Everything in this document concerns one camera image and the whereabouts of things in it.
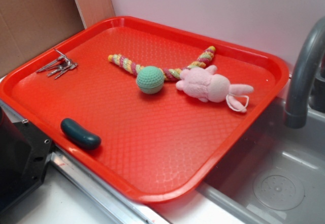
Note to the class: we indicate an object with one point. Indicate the red plastic tray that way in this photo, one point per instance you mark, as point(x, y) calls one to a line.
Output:
point(154, 147)

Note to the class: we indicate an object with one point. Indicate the green dimpled ball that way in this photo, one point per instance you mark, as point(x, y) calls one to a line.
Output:
point(150, 80)

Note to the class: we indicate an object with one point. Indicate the pink plush bunny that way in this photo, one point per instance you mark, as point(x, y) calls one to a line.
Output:
point(208, 86)

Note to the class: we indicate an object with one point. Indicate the dark green toy cucumber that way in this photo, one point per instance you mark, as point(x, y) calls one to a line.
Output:
point(79, 135)

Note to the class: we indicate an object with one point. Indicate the grey faucet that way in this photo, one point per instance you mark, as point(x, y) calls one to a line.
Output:
point(306, 87)

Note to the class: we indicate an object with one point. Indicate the grey toy sink basin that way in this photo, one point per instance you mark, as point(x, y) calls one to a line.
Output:
point(273, 174)

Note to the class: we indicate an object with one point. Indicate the black metal base block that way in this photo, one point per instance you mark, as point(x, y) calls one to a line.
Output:
point(25, 153)

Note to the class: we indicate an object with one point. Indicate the brown cardboard panel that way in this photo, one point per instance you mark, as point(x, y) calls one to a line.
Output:
point(30, 27)

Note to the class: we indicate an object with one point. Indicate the multicolour rope toy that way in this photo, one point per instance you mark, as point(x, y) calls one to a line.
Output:
point(203, 60)

